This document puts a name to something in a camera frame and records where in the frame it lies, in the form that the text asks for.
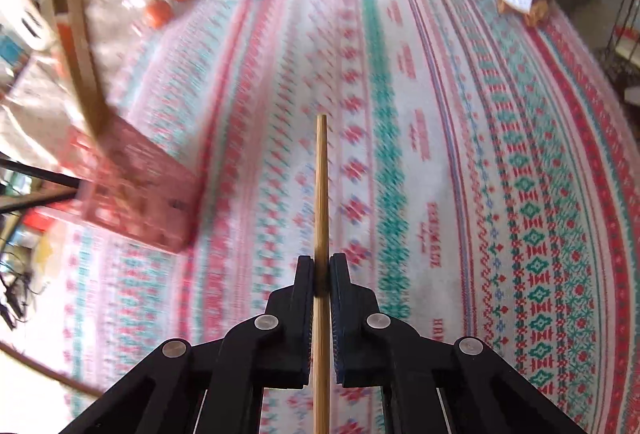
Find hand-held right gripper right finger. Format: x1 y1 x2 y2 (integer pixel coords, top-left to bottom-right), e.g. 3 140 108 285
329 253 586 434

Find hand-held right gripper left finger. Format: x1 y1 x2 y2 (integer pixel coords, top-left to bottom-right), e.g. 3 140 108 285
60 255 317 434

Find black cables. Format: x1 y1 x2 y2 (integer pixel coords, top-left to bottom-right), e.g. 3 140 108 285
0 231 53 331

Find beige floral cloth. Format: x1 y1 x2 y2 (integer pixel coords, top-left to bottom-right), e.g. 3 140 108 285
0 0 201 175

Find single bamboo chopstick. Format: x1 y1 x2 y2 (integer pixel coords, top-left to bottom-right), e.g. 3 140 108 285
310 114 332 434
64 0 110 141

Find pink plastic utensil basket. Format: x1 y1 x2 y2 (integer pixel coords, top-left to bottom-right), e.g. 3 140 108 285
71 113 202 256

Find red box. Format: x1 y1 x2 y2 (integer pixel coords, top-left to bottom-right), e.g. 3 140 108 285
20 201 83 237

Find black wire rack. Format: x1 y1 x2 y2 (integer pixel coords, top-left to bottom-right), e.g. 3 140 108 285
599 0 640 107

